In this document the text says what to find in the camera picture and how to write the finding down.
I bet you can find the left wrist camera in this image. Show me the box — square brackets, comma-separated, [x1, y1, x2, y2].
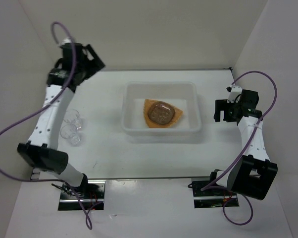
[59, 37, 73, 47]

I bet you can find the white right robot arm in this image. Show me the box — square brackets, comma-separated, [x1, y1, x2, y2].
[214, 86, 278, 200]

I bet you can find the clear plastic cup front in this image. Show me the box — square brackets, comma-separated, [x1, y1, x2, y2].
[60, 124, 83, 147]

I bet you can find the clear plastic cup rear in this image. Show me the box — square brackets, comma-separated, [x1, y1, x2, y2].
[63, 109, 83, 130]

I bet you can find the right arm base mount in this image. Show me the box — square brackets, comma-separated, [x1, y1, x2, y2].
[188, 177, 239, 209]

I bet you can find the clear plastic cup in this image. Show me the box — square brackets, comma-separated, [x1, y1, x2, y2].
[60, 124, 83, 147]
[63, 109, 83, 130]

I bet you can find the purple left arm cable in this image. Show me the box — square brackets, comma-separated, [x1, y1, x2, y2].
[0, 21, 104, 231]

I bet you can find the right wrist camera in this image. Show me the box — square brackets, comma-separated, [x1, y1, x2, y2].
[226, 85, 243, 104]

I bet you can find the aluminium table frame rail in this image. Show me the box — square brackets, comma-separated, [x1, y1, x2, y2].
[30, 168, 41, 180]

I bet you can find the translucent plastic bin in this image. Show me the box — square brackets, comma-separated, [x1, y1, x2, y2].
[121, 82, 202, 143]

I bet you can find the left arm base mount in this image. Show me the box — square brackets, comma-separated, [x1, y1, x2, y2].
[51, 179, 106, 211]

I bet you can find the woven bamboo basket tray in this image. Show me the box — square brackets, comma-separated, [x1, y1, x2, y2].
[143, 99, 183, 128]

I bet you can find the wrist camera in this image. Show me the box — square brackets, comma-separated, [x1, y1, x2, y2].
[59, 37, 73, 47]
[226, 85, 243, 104]

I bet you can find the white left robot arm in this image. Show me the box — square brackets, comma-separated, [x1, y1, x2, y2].
[17, 43, 105, 198]

